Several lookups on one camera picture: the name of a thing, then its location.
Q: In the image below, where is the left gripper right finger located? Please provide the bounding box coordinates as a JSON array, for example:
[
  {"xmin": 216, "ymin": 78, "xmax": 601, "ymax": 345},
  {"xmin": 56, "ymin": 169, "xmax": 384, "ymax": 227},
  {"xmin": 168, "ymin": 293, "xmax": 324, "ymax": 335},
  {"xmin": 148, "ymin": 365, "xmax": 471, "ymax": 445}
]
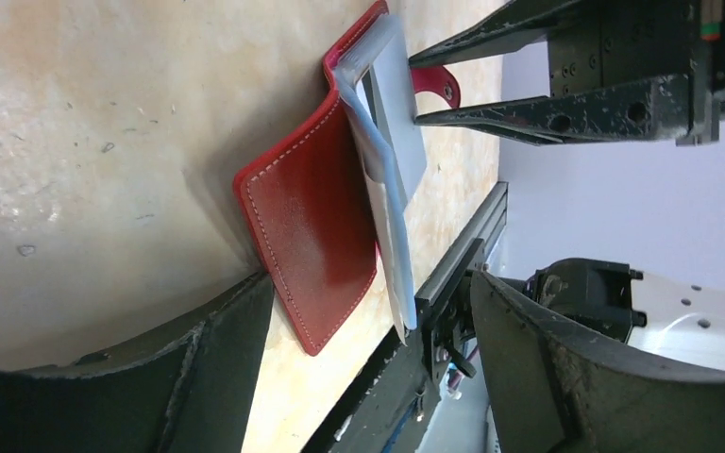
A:
[{"xmin": 470, "ymin": 272, "xmax": 725, "ymax": 452}]

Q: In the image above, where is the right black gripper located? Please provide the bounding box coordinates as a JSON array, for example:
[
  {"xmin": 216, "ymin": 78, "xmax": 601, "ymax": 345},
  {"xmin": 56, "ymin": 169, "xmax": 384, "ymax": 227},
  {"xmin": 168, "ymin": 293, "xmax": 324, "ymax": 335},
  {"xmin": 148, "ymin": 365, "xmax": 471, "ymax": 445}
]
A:
[{"xmin": 409, "ymin": 0, "xmax": 725, "ymax": 146}]

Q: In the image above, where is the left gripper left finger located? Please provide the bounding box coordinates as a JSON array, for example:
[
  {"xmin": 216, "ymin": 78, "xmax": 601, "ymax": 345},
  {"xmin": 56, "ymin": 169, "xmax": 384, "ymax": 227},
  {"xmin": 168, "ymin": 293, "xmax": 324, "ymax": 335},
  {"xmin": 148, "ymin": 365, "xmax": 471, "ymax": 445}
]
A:
[{"xmin": 0, "ymin": 273, "xmax": 274, "ymax": 452}]

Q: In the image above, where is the grey white credit card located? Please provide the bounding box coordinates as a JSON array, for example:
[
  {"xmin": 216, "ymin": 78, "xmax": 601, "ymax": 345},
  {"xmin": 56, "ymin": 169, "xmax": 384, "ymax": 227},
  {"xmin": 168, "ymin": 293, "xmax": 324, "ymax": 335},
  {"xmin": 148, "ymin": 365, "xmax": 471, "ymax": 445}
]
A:
[{"xmin": 362, "ymin": 35, "xmax": 428, "ymax": 209}]

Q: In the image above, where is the red card holder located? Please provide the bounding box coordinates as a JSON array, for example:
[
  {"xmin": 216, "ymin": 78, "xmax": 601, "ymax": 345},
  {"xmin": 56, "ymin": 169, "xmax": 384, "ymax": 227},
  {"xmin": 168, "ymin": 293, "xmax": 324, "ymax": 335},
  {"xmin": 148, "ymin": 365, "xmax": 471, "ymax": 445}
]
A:
[{"xmin": 233, "ymin": 1, "xmax": 461, "ymax": 355}]

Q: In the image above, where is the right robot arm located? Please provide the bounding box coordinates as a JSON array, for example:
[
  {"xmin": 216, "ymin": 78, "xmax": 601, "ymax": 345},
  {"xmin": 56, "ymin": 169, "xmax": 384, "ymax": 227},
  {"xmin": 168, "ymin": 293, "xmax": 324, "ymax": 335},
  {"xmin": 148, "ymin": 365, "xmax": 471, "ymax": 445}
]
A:
[{"xmin": 409, "ymin": 0, "xmax": 725, "ymax": 371}]

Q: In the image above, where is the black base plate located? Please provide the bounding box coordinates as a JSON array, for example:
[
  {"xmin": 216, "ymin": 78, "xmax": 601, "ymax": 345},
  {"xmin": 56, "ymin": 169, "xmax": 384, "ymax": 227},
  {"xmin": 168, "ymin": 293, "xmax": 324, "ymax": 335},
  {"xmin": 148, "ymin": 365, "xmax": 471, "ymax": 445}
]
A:
[{"xmin": 303, "ymin": 238, "xmax": 485, "ymax": 452}]

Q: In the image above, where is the aluminium frame rail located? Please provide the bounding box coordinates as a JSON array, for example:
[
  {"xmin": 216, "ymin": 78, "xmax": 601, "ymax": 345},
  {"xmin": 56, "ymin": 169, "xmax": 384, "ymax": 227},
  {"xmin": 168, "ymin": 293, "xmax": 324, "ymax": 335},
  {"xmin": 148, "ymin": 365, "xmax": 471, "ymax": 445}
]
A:
[{"xmin": 415, "ymin": 181, "xmax": 509, "ymax": 309}]

